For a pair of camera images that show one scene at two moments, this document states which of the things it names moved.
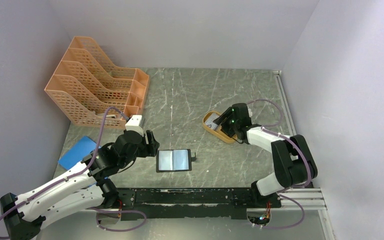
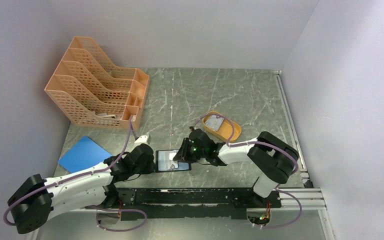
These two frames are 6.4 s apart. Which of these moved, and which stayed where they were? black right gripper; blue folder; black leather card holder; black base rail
Moved: black right gripper
Stayed: black base rail; blue folder; black leather card holder
